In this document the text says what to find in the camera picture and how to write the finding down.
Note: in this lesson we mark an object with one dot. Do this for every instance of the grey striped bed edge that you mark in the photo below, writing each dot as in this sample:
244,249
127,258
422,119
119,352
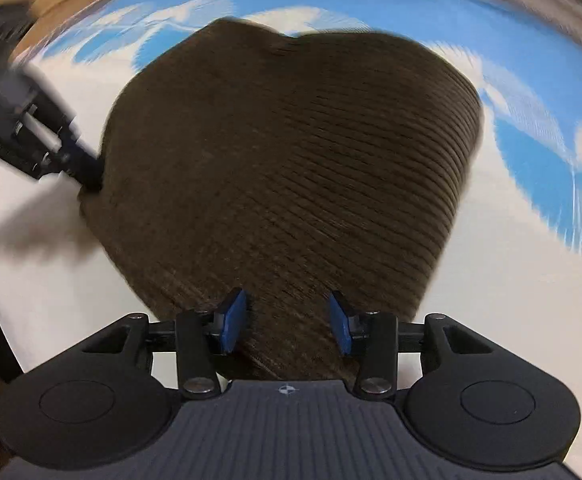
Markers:
531,5

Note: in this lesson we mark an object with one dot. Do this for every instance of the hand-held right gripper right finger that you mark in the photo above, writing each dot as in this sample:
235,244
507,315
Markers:
342,321

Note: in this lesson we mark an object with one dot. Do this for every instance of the blue white printed blanket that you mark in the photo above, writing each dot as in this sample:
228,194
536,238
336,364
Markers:
521,310

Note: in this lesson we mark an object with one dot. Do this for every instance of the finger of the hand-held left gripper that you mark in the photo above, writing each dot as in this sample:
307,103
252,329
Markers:
56,110
82,175

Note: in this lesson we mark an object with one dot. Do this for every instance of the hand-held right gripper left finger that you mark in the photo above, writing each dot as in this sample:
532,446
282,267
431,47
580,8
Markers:
233,321

